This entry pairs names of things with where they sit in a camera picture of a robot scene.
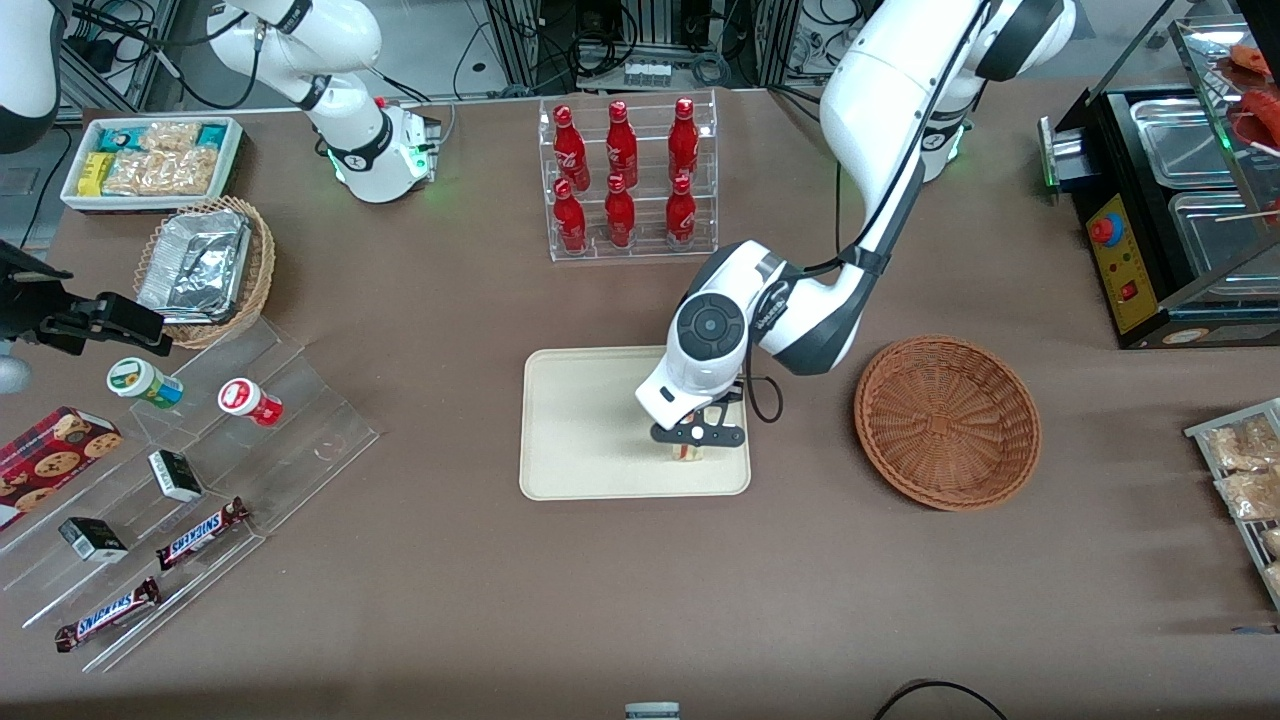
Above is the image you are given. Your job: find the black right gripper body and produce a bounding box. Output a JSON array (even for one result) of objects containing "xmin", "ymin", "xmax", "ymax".
[{"xmin": 0, "ymin": 240, "xmax": 73, "ymax": 346}]

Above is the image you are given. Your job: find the aluminium foil tray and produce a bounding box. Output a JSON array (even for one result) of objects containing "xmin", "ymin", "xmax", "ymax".
[{"xmin": 137, "ymin": 209, "xmax": 252, "ymax": 324}]

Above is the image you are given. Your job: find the beige plastic tray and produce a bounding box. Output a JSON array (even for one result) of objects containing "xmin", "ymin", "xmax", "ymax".
[{"xmin": 519, "ymin": 344, "xmax": 752, "ymax": 501}]

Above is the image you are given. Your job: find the light wicker basket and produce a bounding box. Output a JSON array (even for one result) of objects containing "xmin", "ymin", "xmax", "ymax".
[{"xmin": 133, "ymin": 196, "xmax": 277, "ymax": 350}]

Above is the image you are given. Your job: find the brown round wicker basket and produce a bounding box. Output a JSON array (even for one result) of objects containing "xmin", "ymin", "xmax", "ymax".
[{"xmin": 853, "ymin": 335, "xmax": 1042, "ymax": 512}]

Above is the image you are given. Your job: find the tray of packaged snacks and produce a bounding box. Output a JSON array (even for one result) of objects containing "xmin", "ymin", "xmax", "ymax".
[{"xmin": 1184, "ymin": 397, "xmax": 1280, "ymax": 612}]

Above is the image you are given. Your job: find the green lid cup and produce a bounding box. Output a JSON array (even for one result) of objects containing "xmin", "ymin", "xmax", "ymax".
[{"xmin": 106, "ymin": 357, "xmax": 185, "ymax": 410}]

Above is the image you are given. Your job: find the white plastic snack bin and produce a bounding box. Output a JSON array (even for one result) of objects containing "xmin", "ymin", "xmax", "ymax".
[{"xmin": 60, "ymin": 115, "xmax": 246, "ymax": 216}]

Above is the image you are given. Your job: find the red lid cup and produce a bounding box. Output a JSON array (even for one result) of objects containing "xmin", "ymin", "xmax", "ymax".
[{"xmin": 217, "ymin": 377, "xmax": 284, "ymax": 428}]

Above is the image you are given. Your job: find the small black box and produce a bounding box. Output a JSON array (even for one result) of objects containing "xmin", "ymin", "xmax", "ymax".
[
  {"xmin": 57, "ymin": 516, "xmax": 130, "ymax": 564},
  {"xmin": 147, "ymin": 449, "xmax": 204, "ymax": 504}
]

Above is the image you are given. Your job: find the clear acrylic bottle rack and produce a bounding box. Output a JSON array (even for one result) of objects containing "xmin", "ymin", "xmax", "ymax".
[{"xmin": 538, "ymin": 89, "xmax": 719, "ymax": 263}]

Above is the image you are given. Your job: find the large clear cracker bag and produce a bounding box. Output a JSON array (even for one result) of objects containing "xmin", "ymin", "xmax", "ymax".
[{"xmin": 103, "ymin": 148, "xmax": 219, "ymax": 197}]

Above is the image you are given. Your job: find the red cookie box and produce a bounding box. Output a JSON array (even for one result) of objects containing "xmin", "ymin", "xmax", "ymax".
[{"xmin": 0, "ymin": 405, "xmax": 124, "ymax": 532}]

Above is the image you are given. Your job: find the red soda bottle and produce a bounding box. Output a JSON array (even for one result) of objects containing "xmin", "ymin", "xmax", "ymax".
[
  {"xmin": 552, "ymin": 104, "xmax": 591, "ymax": 193},
  {"xmin": 668, "ymin": 97, "xmax": 701, "ymax": 184},
  {"xmin": 604, "ymin": 174, "xmax": 637, "ymax": 249},
  {"xmin": 605, "ymin": 100, "xmax": 639, "ymax": 189},
  {"xmin": 553, "ymin": 178, "xmax": 589, "ymax": 253},
  {"xmin": 665, "ymin": 174, "xmax": 698, "ymax": 251}
]

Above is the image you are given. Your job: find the clear acrylic stepped display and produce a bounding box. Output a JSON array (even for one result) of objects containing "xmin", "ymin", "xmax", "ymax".
[{"xmin": 0, "ymin": 317, "xmax": 382, "ymax": 674}]

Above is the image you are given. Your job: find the small clear cracker bag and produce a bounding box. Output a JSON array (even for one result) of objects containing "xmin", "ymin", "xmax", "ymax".
[{"xmin": 138, "ymin": 121, "xmax": 203, "ymax": 153}]

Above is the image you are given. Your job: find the brown Snickers bar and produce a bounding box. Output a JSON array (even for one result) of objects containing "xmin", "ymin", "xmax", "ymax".
[
  {"xmin": 54, "ymin": 576, "xmax": 162, "ymax": 654},
  {"xmin": 154, "ymin": 496, "xmax": 252, "ymax": 572}
]

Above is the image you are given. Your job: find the black food warmer machine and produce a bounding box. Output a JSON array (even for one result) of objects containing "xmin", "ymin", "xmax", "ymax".
[{"xmin": 1038, "ymin": 10, "xmax": 1280, "ymax": 351}]

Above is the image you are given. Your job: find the steel warmer pan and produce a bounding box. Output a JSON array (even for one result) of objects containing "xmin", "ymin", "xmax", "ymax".
[
  {"xmin": 1167, "ymin": 189, "xmax": 1280, "ymax": 283},
  {"xmin": 1128, "ymin": 97, "xmax": 1237, "ymax": 190}
]

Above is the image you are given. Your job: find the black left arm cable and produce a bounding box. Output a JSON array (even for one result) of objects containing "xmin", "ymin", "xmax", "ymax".
[{"xmin": 740, "ymin": 0, "xmax": 1001, "ymax": 426}]

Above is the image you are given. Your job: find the black looped cable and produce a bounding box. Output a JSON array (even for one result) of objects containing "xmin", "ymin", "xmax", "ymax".
[{"xmin": 871, "ymin": 679, "xmax": 1010, "ymax": 720}]

